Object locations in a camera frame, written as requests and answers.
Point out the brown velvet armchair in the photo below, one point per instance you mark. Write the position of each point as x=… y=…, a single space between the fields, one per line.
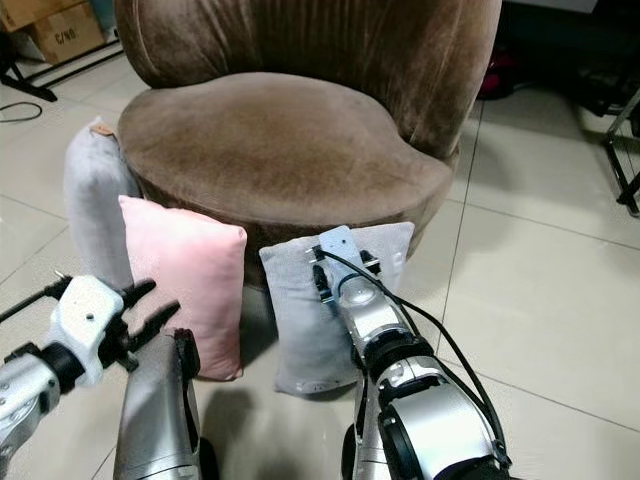
x=290 y=140

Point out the large plain cardboard box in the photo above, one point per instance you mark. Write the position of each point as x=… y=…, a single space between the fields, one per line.
x=35 y=10

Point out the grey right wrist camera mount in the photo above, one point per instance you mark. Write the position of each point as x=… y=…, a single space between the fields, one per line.
x=343 y=250

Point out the teal floor mat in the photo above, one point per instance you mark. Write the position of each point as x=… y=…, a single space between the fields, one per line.
x=102 y=12

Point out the small printed cardboard box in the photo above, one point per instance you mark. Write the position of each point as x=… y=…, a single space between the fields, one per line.
x=70 y=35

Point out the pink velvet pillow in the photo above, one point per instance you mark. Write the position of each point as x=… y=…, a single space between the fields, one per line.
x=185 y=275

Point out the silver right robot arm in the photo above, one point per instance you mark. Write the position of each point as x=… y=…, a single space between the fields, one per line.
x=430 y=410

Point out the red bag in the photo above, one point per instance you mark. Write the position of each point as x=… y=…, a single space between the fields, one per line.
x=498 y=75

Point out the silver right robot leg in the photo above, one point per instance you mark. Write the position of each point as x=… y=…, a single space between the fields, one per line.
x=363 y=440

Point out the silver robot leg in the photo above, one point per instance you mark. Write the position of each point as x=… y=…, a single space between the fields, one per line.
x=363 y=440
x=155 y=420

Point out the grey pillow with brown tag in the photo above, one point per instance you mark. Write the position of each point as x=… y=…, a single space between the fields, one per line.
x=95 y=200

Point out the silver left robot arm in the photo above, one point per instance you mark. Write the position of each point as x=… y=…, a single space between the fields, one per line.
x=25 y=400

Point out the silver left robot leg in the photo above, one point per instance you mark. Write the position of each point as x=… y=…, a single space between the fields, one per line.
x=155 y=420

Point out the plain grey pillow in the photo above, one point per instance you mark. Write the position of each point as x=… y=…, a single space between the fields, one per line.
x=300 y=320

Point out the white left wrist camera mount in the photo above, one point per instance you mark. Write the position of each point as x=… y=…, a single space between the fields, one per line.
x=85 y=315

